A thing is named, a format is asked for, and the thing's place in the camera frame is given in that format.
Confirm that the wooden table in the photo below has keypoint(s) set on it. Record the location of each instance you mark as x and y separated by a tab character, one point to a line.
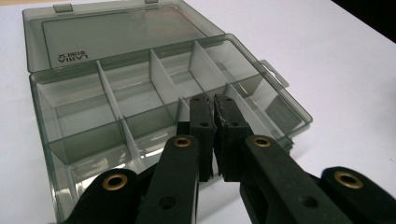
18	1

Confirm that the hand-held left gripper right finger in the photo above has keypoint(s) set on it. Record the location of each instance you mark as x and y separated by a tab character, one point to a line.
267	174

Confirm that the grey clear compartment box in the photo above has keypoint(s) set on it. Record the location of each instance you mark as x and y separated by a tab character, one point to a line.
81	102

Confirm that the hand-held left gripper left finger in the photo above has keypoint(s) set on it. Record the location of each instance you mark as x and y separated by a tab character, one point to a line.
183	174

